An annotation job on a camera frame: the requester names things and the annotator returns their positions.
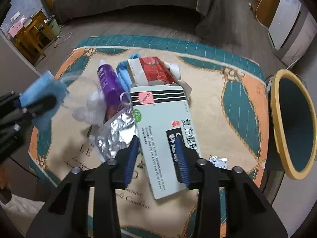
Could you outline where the blue face mask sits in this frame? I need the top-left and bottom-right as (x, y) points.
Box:
(18, 70), (69, 132)

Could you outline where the white air purifier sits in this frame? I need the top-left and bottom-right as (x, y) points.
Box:
(269, 0), (316, 68)

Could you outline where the small green waste bin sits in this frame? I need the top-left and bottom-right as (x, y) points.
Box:
(44, 14), (61, 36)

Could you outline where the wooden tv cabinet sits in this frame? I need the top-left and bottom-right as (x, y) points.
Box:
(251, 0), (280, 28)

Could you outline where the red white carton box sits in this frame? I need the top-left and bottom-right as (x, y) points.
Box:
(125, 57), (192, 100)

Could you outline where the small white sachet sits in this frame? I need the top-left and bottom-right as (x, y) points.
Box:
(209, 155), (228, 169)

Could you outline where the white power cable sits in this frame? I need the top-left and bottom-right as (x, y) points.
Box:
(255, 0), (277, 23)

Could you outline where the purple spray bottle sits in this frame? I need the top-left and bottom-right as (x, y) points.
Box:
(97, 60), (130, 121)

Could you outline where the white green medicine box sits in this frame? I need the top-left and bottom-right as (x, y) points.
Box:
(130, 85), (201, 200)

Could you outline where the wooden nightstand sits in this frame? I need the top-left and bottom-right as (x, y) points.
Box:
(13, 10), (56, 66)

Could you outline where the white crumpled tissue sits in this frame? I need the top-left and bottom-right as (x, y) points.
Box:
(72, 90), (106, 127)

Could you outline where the patterned teal orange rug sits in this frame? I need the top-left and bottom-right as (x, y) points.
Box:
(29, 35), (269, 237)

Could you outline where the silver foil packet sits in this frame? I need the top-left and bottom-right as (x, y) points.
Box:
(89, 107), (138, 163)

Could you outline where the blue rubber glove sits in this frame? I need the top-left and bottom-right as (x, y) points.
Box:
(116, 60), (134, 93)

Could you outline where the yellow rimmed teal trash bin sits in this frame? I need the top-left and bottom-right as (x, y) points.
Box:
(266, 69), (316, 180)

